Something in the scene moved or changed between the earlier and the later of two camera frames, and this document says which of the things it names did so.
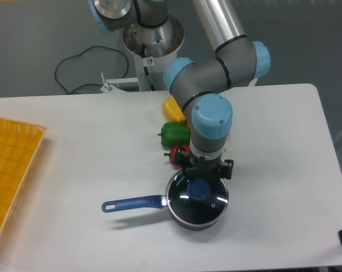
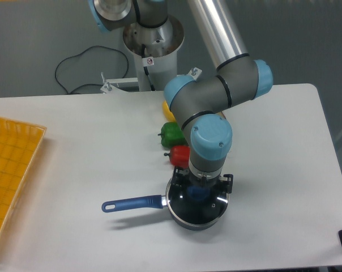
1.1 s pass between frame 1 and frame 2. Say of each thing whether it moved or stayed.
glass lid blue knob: stayed
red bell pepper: stayed
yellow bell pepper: stayed
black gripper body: moved
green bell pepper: stayed
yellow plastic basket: stayed
